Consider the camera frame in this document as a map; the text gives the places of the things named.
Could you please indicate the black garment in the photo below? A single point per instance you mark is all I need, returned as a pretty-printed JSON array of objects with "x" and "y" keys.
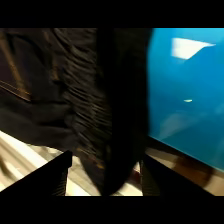
[{"x": 93, "y": 100}]

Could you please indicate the silver frame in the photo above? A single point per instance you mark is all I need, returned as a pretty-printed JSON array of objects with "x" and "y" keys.
[{"x": 23, "y": 160}]

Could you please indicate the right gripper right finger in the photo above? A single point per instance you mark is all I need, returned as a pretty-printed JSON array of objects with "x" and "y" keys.
[{"x": 166, "y": 181}]

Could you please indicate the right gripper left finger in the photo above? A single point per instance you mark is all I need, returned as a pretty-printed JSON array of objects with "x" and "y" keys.
[{"x": 50, "y": 180}]

